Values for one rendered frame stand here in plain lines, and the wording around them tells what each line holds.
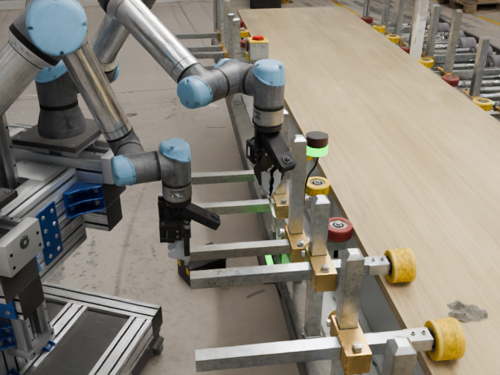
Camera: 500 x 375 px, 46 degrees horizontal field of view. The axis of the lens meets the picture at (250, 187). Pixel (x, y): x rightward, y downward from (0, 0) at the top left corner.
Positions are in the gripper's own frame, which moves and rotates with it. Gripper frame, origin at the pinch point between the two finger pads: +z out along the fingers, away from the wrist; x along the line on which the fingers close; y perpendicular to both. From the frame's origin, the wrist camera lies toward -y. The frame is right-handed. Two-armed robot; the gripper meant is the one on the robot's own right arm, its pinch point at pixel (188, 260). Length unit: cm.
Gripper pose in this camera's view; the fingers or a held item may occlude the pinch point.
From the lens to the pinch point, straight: 161.9
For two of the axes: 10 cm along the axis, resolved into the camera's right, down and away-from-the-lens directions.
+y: -9.9, 0.5, -1.2
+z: -0.2, 8.8, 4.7
